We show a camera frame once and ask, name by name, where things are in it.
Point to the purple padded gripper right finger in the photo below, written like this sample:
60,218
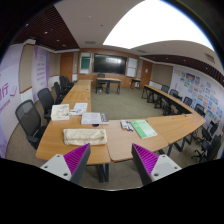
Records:
152,167

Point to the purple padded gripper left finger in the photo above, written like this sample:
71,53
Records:
69,166

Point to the folded cream towel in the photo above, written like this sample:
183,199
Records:
85,136

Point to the green booklet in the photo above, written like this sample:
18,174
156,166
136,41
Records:
143,128

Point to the white book stack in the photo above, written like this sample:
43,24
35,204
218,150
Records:
94,118

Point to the blue white marker pack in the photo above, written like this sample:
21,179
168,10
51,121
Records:
126,125

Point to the white paper sheets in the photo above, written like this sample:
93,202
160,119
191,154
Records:
78,109

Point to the black office chair right near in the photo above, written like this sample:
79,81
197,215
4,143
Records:
210,149

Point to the black office chair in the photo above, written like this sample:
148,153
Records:
210,149
47,101
30,120
59,95

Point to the black office chair near left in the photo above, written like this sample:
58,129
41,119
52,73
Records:
30,120

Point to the small wooden side table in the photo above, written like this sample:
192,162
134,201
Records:
135,83

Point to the black chair behind front desk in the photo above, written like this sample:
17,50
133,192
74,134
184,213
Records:
100,81

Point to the wooden desk at front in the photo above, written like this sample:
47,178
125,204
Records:
112,81

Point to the white whiteboard right of screen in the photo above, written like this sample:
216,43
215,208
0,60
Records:
132,67

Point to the green board left of screen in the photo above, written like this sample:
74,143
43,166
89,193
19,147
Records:
85,60

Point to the colourful wall poster display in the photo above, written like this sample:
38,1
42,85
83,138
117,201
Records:
202,90

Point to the purple white wall banner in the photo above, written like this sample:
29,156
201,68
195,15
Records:
40,70

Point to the large black wall screen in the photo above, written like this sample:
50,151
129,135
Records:
104,63

